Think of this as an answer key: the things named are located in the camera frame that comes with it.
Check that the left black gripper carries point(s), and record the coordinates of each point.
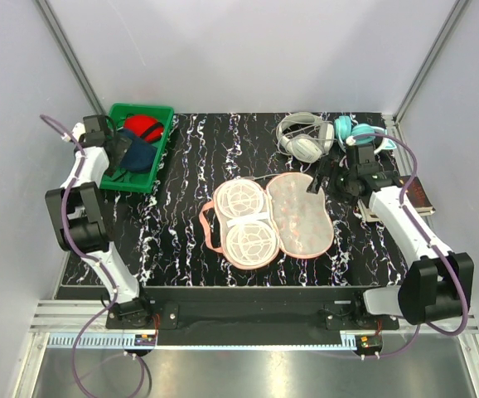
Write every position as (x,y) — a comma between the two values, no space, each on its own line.
(120,144)

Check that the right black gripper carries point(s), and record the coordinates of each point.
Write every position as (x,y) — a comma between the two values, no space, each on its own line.
(316,182)

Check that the navy blue bra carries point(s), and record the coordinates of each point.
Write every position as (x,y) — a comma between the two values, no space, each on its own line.
(140,155)

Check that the red bra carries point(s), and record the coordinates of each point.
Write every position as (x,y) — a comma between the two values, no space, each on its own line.
(145,127)

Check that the pink mesh laundry bag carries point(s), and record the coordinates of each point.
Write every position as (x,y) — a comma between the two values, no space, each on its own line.
(250,225)

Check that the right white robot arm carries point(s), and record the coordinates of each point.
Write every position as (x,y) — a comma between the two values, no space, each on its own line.
(437,287)

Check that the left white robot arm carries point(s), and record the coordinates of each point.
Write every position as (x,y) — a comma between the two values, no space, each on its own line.
(80,221)

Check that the green bra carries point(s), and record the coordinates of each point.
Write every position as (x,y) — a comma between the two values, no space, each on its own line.
(118,176)

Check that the green plastic bin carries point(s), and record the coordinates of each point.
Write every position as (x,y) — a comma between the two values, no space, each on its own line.
(141,182)

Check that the white over-ear headphones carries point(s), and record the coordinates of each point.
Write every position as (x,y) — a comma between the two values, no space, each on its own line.
(305,136)

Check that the teal cat-ear headphones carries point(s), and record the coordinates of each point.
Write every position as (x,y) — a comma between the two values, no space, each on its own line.
(344,128)

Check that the dark hardcover book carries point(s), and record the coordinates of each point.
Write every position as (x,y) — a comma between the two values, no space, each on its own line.
(415,193)

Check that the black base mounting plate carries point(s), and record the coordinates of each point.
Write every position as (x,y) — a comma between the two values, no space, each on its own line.
(338,308)

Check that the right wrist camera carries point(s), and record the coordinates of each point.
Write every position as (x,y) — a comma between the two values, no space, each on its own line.
(353,140)

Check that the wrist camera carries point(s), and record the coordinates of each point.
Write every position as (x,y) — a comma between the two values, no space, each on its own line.
(353,140)
(77,131)

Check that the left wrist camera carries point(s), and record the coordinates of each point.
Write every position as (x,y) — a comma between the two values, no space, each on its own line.
(77,131)

